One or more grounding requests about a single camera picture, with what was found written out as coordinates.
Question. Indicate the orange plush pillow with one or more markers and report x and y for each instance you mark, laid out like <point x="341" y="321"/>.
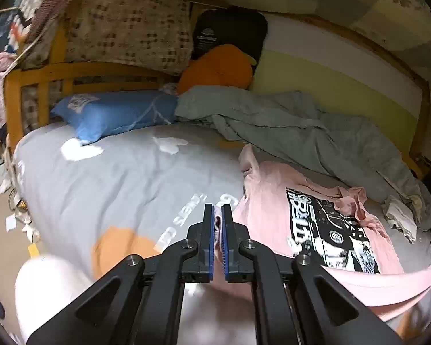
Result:
<point x="224" y="65"/>

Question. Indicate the pink printed t-shirt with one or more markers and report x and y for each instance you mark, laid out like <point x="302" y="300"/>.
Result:
<point x="347" y="235"/>

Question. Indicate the grey-green duvet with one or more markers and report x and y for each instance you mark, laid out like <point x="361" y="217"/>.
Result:
<point x="293" y="127"/>

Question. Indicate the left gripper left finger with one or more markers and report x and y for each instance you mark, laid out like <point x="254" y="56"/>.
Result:
<point x="139" y="300"/>

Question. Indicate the folded white garment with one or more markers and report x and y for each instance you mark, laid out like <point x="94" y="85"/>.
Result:
<point x="400" y="217"/>

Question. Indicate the blue pillow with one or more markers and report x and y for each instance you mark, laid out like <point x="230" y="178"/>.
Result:
<point x="97" y="115"/>

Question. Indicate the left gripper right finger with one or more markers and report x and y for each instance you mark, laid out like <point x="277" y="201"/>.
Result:
<point x="296" y="300"/>

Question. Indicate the green white wall pad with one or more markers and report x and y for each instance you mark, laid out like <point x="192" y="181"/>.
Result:
<point x="341" y="76"/>

